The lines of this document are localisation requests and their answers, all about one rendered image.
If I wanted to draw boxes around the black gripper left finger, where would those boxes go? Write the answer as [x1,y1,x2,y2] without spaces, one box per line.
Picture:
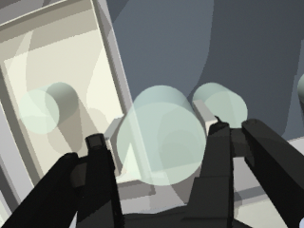
[1,114,125,228]

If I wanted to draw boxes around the beige rectangular tray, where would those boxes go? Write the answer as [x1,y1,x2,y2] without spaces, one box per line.
[0,0,126,187]

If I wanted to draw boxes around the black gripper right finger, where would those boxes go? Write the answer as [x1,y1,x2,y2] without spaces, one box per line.
[178,99,304,228]

